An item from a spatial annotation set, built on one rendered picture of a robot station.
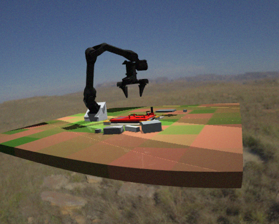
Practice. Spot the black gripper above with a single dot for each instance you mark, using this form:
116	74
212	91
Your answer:
142	82

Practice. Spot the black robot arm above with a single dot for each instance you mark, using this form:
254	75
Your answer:
91	56

